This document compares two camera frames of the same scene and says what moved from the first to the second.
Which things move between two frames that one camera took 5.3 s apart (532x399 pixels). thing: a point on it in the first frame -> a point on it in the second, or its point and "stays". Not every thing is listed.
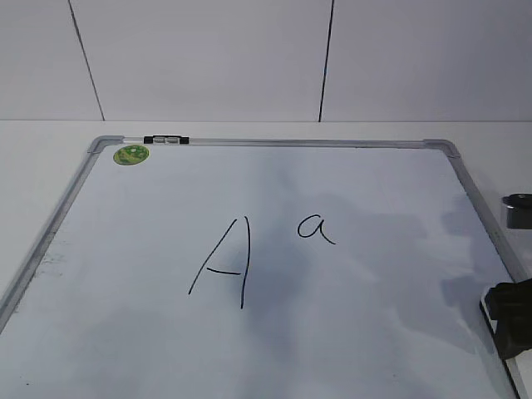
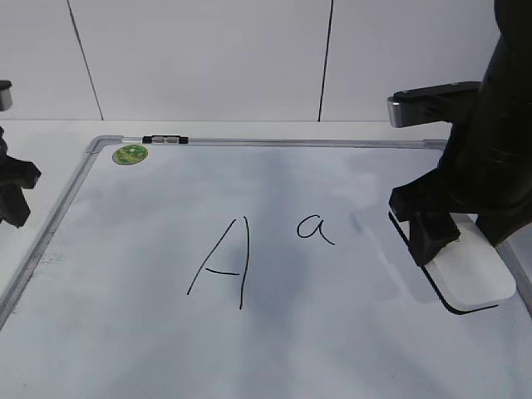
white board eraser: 518,367 -> 470,275
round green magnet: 130,155 stays
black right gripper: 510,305 -> 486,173
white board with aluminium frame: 261,268 stays
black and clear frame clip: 166,139 stays
